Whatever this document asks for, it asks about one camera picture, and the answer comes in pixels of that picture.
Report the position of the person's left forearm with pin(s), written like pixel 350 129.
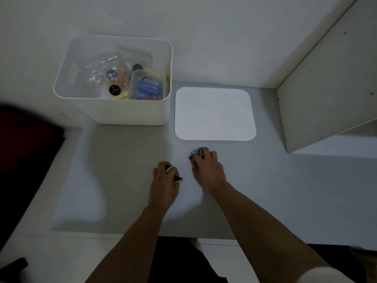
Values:
pixel 132 247

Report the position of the white bin lid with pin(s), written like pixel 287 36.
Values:
pixel 215 114

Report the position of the person's right forearm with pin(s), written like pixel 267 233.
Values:
pixel 265 232

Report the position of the white shelf cabinet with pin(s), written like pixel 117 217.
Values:
pixel 327 85

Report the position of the person's white shirt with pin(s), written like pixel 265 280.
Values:
pixel 324 277

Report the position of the clear bag of dark snacks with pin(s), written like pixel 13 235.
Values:
pixel 137 67

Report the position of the person's left hand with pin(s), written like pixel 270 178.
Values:
pixel 163 188

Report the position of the clear bag of orange snacks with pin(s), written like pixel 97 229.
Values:
pixel 101 72

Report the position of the small red snack packet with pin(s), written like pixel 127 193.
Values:
pixel 154 98

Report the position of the person's black shorts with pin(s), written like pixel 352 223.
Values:
pixel 176 262

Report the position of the clear plastic container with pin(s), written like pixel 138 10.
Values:
pixel 134 85

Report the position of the dark red blanket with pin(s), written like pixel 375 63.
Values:
pixel 26 138

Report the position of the small light blue packet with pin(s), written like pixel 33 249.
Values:
pixel 193 152

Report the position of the white lidded storage box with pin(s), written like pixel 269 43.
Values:
pixel 129 113

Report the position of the cluster of dark candy packets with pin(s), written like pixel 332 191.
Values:
pixel 178 179

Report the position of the person's right hand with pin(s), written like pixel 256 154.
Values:
pixel 209 172

